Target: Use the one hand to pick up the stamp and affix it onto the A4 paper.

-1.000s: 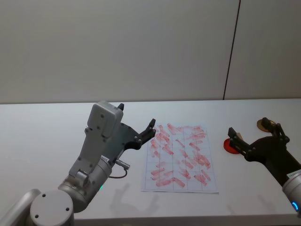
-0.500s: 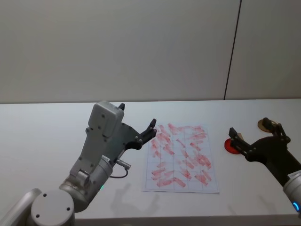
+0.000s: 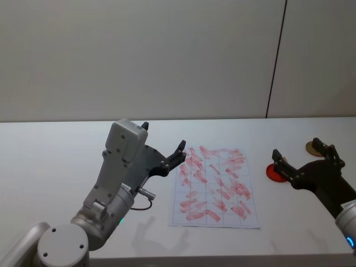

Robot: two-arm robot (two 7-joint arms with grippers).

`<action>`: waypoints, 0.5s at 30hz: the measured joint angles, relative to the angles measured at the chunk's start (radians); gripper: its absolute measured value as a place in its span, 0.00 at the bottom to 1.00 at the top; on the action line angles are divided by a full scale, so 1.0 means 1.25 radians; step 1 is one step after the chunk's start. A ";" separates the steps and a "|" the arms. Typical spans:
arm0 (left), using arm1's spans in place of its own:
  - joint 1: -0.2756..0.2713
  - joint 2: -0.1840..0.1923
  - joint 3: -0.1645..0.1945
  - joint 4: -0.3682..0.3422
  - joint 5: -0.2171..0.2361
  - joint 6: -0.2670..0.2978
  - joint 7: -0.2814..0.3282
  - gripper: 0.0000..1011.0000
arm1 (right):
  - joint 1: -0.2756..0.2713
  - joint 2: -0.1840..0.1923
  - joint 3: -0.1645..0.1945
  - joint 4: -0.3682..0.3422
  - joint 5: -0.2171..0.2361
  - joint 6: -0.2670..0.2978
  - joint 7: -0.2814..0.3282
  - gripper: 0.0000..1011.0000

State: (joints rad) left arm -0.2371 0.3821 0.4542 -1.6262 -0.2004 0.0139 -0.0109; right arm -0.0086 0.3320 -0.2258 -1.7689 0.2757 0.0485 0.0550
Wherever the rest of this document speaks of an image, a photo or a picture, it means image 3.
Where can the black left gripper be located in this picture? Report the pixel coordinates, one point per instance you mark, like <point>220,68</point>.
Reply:
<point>148,162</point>

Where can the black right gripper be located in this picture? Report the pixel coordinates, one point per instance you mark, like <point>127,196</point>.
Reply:
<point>325,178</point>

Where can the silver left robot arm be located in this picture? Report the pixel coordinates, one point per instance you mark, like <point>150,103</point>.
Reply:
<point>111,169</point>

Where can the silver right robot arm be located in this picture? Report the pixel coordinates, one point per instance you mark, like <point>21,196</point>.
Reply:
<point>347,222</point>

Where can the brown round disc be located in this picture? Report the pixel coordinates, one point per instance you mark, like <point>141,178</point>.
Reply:
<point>309,148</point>

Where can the red round disc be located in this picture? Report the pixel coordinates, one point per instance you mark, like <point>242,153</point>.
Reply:
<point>274,175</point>

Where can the white gridded paper red marks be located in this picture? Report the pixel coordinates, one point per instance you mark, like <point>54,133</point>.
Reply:
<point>215,186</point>

